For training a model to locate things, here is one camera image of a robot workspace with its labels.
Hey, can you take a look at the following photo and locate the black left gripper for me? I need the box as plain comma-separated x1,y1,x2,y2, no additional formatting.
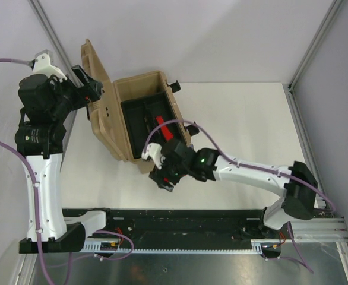
49,65,102,122

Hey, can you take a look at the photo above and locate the tan plastic tool box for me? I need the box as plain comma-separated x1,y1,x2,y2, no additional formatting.
81,40,182,174

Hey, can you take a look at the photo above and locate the black tool box tray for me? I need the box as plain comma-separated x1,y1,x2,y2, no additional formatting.
121,91,176,159

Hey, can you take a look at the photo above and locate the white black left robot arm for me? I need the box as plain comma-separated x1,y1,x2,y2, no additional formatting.
15,65,115,254

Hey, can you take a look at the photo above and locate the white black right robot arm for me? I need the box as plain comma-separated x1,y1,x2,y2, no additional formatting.
142,138,317,238

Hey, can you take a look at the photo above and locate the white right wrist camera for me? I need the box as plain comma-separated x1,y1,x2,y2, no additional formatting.
141,142,166,170

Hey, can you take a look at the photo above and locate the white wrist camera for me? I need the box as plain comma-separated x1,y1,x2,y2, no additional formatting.
31,50,68,82
141,142,166,170

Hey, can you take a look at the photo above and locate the left aluminium frame post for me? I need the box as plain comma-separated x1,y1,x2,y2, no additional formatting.
27,0,84,99

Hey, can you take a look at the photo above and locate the aluminium frame post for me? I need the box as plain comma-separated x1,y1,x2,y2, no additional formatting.
27,0,84,99
288,0,347,90

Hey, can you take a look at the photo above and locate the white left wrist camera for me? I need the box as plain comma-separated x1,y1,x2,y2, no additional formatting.
31,50,68,82

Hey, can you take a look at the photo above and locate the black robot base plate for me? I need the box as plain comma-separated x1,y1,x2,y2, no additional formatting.
63,208,286,239

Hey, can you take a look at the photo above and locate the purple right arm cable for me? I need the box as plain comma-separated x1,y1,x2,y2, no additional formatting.
143,119,338,274

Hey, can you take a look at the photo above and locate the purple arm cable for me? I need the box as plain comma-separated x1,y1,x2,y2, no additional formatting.
0,58,135,285
143,119,338,274

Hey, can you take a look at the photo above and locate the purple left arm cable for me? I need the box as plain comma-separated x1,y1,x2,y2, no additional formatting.
0,58,135,285

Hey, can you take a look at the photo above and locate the grey slotted cable duct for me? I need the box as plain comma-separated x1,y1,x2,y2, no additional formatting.
80,238,281,254

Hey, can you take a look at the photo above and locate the right aluminium frame post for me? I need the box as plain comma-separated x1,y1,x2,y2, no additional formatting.
288,0,347,90

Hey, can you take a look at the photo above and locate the aluminium frame rail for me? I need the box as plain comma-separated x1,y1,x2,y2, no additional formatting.
291,218,348,243

